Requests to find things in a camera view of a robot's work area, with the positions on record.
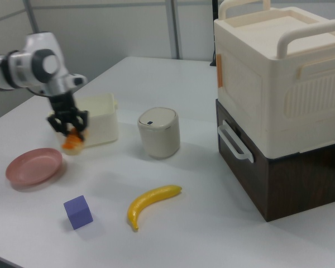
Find white drawer handle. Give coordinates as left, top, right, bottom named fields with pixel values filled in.
left=217, top=119, right=255, bottom=163

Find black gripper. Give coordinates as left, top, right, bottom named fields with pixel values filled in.
left=46, top=91, right=89, bottom=141

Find cream plastic storage box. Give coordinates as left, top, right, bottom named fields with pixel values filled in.
left=213, top=0, right=335, bottom=157

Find yellow toy banana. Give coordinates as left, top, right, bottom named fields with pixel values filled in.
left=127, top=184, right=183, bottom=232

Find purple foam cube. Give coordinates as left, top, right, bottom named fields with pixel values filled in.
left=63, top=195, right=94, bottom=231

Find beige small lidded bin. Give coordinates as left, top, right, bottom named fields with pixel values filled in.
left=137, top=107, right=181, bottom=160

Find pink plastic plate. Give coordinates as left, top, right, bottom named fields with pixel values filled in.
left=5, top=147, right=63, bottom=186

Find orange glazed toy bread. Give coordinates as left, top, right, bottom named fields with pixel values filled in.
left=61, top=127, right=85, bottom=156

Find dark brown wooden drawer box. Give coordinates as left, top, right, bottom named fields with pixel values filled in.
left=215, top=99, right=335, bottom=223

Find cream rectangular plastic basket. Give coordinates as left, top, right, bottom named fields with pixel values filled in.
left=51, top=93, right=119, bottom=152

